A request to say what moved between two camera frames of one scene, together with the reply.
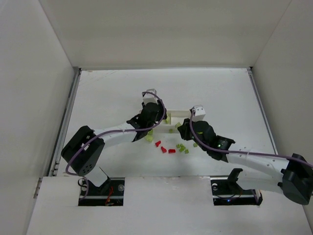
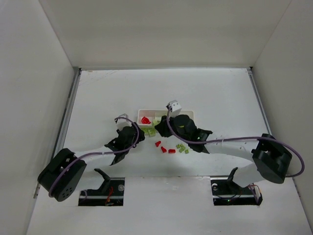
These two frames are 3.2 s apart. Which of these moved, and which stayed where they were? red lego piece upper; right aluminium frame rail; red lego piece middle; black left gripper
Moved: black left gripper
Stayed: red lego piece upper; red lego piece middle; right aluminium frame rail
